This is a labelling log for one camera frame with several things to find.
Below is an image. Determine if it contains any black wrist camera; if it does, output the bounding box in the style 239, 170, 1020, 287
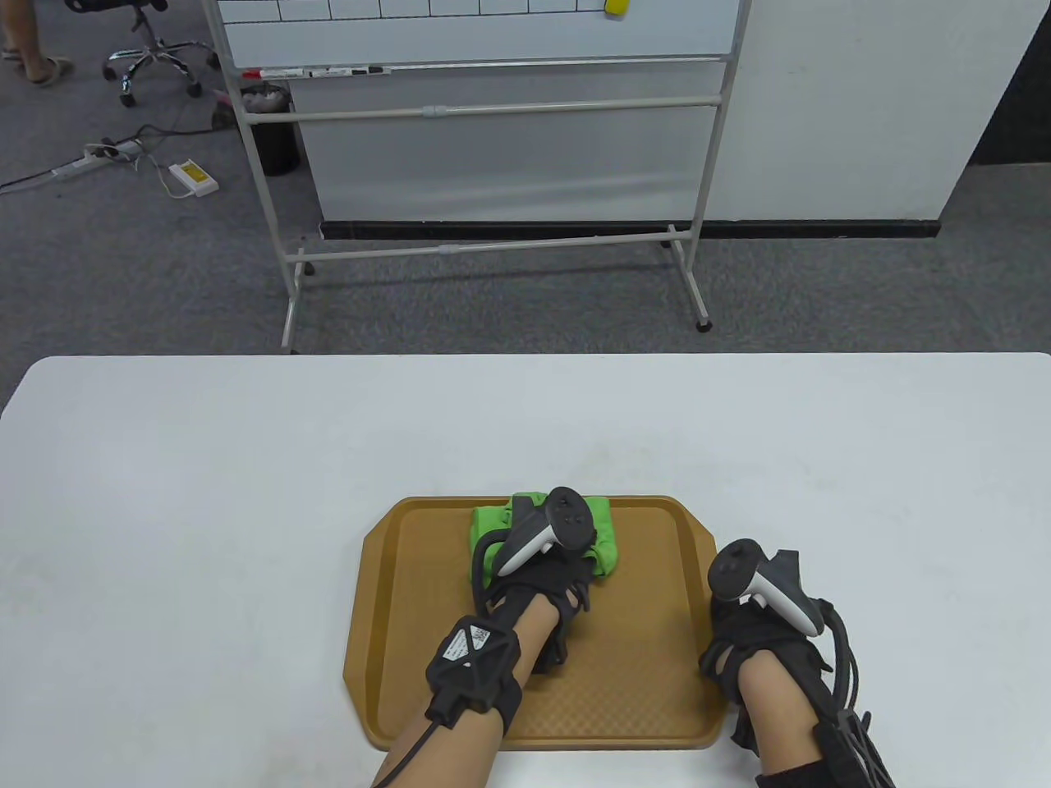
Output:
813, 710, 896, 788
425, 616, 524, 735

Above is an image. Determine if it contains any white power strip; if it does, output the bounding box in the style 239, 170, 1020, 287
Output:
51, 140, 142, 180

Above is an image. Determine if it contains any white rolling whiteboard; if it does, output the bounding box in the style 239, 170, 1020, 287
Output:
201, 0, 752, 354

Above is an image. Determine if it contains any black white left hand controller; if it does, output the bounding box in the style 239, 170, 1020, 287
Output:
491, 486, 595, 580

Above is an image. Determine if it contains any brown plastic food tray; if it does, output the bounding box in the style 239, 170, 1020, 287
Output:
342, 495, 734, 752

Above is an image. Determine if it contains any green square towel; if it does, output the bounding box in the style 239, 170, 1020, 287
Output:
469, 491, 622, 585

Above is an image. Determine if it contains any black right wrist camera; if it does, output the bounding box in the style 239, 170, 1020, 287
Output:
813, 710, 896, 788

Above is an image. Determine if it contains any person's right forearm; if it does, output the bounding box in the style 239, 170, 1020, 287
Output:
739, 654, 830, 788

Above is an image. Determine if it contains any black white hand controller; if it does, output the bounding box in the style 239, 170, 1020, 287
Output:
708, 538, 822, 639
491, 486, 595, 580

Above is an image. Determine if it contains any black trash bin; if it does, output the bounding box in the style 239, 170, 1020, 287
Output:
242, 82, 301, 176

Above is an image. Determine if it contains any person's right hand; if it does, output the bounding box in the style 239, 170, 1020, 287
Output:
698, 598, 832, 708

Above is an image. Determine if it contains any white adapter yellow label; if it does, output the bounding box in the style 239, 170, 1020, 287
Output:
168, 160, 221, 198

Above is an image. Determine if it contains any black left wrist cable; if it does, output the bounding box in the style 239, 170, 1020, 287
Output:
369, 714, 440, 788

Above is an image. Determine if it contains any black white right hand controller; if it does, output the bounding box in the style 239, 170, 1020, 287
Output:
708, 538, 822, 639

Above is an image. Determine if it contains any person's left forearm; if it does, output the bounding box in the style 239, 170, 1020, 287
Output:
371, 593, 559, 788

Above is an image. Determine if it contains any black office chair chrome base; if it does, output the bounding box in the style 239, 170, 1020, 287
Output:
64, 0, 223, 108

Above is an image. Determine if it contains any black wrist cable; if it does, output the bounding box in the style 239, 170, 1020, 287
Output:
369, 714, 440, 788
817, 599, 875, 740

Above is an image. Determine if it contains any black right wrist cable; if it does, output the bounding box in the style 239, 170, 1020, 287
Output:
817, 599, 875, 740

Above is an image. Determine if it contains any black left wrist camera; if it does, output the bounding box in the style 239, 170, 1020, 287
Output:
425, 616, 524, 735

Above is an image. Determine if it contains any person's left hand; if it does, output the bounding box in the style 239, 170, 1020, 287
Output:
484, 550, 596, 678

